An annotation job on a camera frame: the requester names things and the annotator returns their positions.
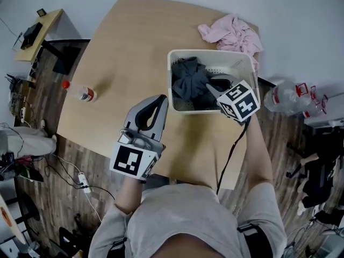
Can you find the pink cloth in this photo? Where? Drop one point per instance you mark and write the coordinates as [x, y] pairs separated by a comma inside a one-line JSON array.
[[233, 34]]

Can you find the black desk base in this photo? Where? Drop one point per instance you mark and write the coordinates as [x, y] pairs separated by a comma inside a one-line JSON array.
[[64, 55]]

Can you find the person's left forearm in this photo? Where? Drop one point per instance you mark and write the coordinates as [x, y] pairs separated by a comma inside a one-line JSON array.
[[130, 195]]

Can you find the person's grey shirt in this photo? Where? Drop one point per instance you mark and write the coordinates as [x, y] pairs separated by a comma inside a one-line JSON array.
[[182, 214]]

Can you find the person's right forearm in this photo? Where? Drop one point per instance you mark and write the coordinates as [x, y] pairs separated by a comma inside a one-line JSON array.
[[258, 154]]

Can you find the black router with antennas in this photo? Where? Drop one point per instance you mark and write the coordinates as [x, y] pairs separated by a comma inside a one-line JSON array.
[[12, 82]]

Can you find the small black device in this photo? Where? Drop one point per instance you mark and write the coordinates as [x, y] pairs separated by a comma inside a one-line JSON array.
[[41, 12]]

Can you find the clear bottle with red cap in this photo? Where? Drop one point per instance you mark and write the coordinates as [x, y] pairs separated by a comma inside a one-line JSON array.
[[80, 91]]

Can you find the white board with orange mark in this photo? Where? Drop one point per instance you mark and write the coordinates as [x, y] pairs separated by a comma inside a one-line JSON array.
[[9, 219]]

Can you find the black box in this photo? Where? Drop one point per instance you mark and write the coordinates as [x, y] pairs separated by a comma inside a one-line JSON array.
[[32, 31]]

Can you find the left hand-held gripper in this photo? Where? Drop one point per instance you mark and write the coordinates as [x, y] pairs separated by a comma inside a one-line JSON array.
[[126, 161]]

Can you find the black stool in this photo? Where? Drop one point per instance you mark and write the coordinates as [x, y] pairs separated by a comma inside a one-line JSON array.
[[28, 207]]

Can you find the white power strip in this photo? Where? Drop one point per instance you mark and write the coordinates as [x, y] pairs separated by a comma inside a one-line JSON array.
[[84, 183]]

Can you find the white plastic basket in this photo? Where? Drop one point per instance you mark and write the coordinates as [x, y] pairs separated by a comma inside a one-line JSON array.
[[215, 59]]

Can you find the dark grey cloth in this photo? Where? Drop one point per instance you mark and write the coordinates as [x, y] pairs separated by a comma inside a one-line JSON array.
[[190, 82]]

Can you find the small wooden desk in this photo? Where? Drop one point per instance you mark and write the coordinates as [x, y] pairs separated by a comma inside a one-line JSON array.
[[40, 34]]

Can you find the large clear water jug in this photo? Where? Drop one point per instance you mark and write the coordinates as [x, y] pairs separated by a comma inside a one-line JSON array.
[[282, 97], [314, 105]]

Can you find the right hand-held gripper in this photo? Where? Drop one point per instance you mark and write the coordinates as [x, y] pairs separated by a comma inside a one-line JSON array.
[[242, 103]]

